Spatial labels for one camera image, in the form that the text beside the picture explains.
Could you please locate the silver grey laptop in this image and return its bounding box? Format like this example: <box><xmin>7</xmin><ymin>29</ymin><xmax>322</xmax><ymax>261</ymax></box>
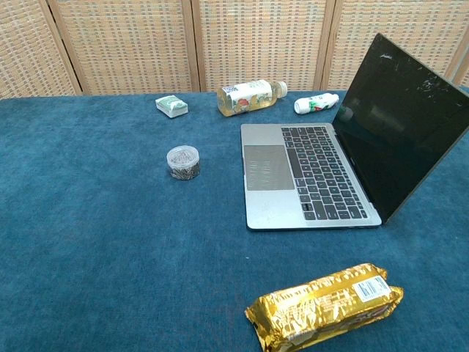
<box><xmin>240</xmin><ymin>32</ymin><xmax>469</xmax><ymax>231</ymax></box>

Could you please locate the yellow tea bottle with label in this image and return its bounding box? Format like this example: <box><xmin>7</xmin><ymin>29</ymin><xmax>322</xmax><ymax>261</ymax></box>
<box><xmin>216</xmin><ymin>79</ymin><xmax>289</xmax><ymax>118</ymax></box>

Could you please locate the green and white card box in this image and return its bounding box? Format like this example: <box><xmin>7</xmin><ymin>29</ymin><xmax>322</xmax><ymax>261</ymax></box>
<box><xmin>155</xmin><ymin>95</ymin><xmax>189</xmax><ymax>119</ymax></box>

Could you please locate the small white plastic bottle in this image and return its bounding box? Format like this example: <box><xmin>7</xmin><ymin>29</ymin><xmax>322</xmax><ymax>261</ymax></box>
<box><xmin>293</xmin><ymin>92</ymin><xmax>340</xmax><ymax>114</ymax></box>

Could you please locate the blue carpet table cover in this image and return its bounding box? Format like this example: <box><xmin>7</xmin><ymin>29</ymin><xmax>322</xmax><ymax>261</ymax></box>
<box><xmin>0</xmin><ymin>87</ymin><xmax>469</xmax><ymax>352</ymax></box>

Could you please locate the gold foil snack packet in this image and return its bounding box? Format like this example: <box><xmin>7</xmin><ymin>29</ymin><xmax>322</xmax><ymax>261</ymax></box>
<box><xmin>244</xmin><ymin>262</ymin><xmax>405</xmax><ymax>352</ymax></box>

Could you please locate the woven wooden folding screen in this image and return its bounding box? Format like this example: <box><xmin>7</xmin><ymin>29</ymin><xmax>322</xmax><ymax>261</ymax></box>
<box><xmin>0</xmin><ymin>0</ymin><xmax>469</xmax><ymax>100</ymax></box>

